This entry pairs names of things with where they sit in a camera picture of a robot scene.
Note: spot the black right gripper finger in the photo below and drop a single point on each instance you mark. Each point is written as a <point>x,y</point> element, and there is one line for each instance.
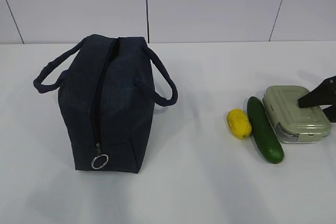
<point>323,94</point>
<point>330,113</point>

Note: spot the navy blue fabric lunch bag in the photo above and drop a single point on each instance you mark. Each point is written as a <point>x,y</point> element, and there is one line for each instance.
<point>107,91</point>

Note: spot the dark green cucumber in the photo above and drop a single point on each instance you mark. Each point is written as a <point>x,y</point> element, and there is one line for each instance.
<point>263,133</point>

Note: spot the green lidded glass food container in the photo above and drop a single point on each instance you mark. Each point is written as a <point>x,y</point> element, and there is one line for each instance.
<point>292,124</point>

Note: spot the yellow lemon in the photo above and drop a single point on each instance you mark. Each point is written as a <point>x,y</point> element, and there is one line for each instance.
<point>239,123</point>

